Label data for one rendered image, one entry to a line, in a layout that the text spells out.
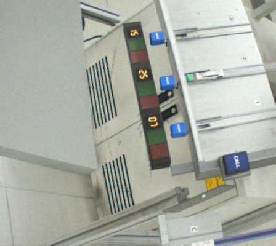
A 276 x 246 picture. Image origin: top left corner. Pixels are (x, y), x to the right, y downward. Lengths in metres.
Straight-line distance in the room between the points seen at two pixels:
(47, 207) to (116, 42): 0.58
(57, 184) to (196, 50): 0.77
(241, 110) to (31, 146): 0.46
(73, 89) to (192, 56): 0.27
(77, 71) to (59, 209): 0.72
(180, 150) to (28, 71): 0.64
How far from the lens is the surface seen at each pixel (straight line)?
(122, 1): 2.60
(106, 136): 1.87
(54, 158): 1.09
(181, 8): 1.36
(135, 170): 1.75
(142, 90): 1.26
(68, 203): 1.88
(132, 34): 1.33
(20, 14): 1.21
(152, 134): 1.22
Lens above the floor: 1.39
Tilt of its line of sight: 37 degrees down
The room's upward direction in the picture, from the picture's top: 59 degrees clockwise
